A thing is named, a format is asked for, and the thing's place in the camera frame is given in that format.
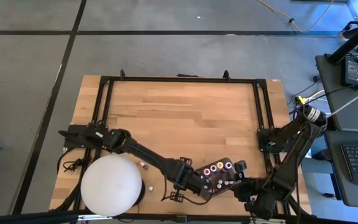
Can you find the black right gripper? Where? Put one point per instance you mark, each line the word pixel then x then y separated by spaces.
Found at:
pixel 242 190

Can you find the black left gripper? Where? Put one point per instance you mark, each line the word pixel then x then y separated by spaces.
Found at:
pixel 183 175

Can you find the large yellow food coloring bottle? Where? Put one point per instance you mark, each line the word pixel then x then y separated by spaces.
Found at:
pixel 220 165

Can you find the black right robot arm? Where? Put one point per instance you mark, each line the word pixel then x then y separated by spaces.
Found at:
pixel 291 161

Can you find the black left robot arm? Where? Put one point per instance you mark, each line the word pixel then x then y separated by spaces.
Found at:
pixel 148 155

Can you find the translucent grey plastic bin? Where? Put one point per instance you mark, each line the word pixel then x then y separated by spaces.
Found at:
pixel 227 190

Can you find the white globe lamp black base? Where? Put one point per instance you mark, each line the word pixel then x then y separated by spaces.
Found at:
pixel 110 185

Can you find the grey side desk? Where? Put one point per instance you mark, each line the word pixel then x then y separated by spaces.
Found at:
pixel 353 115
pixel 337 193

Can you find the black power adapter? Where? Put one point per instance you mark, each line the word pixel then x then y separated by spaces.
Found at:
pixel 353 70

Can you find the black support pole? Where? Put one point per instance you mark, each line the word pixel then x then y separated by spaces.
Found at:
pixel 353 39

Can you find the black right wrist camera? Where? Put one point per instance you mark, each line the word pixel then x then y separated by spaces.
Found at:
pixel 240 166

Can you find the black metal table frame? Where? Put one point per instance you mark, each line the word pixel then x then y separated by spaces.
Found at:
pixel 182 79

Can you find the black camera rig bar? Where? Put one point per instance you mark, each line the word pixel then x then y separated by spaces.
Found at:
pixel 42 217

